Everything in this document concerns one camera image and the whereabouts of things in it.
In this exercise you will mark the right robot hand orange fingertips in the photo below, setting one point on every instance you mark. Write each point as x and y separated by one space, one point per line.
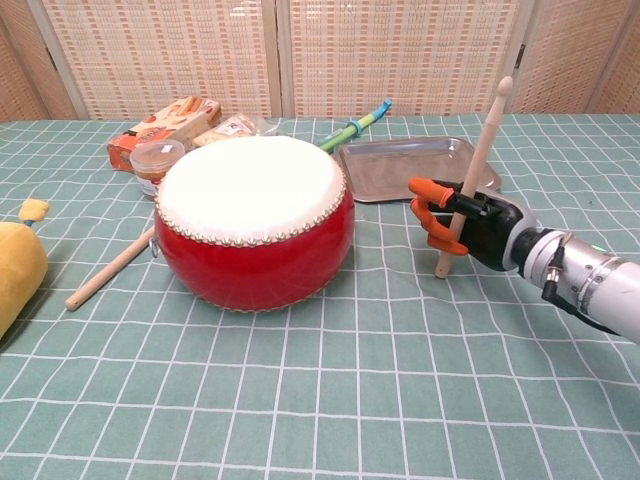
492 230

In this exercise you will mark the wooden drumstick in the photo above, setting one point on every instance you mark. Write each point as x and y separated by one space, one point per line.
480 150
105 277

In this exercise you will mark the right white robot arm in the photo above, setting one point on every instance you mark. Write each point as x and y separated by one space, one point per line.
590 272

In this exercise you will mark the rectangular metal tray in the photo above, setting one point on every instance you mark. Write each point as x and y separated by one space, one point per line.
400 165

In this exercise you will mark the red drum white skin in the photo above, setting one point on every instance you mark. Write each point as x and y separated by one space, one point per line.
250 250

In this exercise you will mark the green blue toy flute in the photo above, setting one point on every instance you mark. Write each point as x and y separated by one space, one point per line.
360 125

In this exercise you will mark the bamboo folding screen panel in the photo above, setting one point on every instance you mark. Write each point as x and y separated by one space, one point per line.
560 50
170 55
627 55
17 75
400 50

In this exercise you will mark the green checkered tablecloth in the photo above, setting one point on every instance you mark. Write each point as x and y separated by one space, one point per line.
300 390

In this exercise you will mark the clear snack bag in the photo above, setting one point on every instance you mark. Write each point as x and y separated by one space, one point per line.
225 130

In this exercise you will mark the orange biscuit box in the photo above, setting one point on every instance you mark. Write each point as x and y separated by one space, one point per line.
165 125

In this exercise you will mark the round brown plastic jar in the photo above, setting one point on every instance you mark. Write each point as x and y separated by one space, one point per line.
152 160

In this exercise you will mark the yellow plush toy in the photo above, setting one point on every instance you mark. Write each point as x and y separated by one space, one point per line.
15 265

